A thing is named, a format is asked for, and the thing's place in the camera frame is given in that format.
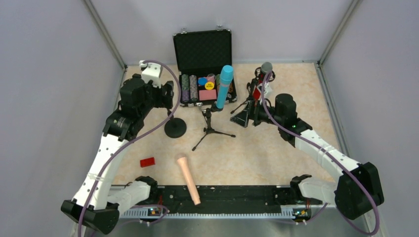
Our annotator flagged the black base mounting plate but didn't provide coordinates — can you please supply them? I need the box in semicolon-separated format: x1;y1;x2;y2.
150;185;296;214

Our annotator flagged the blue toy microphone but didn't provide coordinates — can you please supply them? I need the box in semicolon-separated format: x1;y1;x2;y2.
216;65;234;110

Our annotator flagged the black tripod clip mic stand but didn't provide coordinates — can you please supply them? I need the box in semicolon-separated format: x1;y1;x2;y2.
192;104;236;151

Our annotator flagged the blue dealer button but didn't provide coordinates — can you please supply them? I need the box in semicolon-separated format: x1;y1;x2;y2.
197;77;208;86

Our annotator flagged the red glitter microphone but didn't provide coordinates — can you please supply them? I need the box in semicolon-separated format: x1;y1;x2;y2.
252;62;273;100

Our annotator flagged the black tripod shock-mount stand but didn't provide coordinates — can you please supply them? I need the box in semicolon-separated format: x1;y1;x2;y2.
230;62;276;114

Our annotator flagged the pink card deck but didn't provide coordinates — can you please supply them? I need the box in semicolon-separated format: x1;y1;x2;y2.
199;89;217;101

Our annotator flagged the small red block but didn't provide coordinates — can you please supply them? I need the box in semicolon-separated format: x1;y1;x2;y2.
140;157;156;168

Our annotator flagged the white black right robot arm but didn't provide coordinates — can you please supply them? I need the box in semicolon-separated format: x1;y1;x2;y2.
230;93;384;220

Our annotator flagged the yellow big blind button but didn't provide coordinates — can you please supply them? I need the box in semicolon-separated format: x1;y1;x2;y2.
205;81;215;90

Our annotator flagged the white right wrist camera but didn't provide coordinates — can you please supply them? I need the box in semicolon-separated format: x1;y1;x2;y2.
256;82;272;99

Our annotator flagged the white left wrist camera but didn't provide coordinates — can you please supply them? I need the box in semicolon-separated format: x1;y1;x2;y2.
139;60;163;88

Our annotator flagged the green red chip stack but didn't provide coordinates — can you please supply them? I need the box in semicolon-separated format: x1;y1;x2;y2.
215;74;220;95

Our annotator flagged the green poker chip stack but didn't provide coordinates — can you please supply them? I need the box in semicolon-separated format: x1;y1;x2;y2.
181;74;190;102

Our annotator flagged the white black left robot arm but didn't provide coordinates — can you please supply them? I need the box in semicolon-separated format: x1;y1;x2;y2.
61;74;181;237

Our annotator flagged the black round-base mic stand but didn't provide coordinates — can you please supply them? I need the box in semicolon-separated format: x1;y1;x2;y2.
164;116;187;139

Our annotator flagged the peach pink microphone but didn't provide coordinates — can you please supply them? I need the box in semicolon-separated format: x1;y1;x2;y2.
177;157;201;205

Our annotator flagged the black poker chip case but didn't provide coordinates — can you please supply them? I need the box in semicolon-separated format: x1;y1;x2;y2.
172;28;232;107

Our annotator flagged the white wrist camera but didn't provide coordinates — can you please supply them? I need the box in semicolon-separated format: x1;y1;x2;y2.
139;60;163;88
256;82;272;99

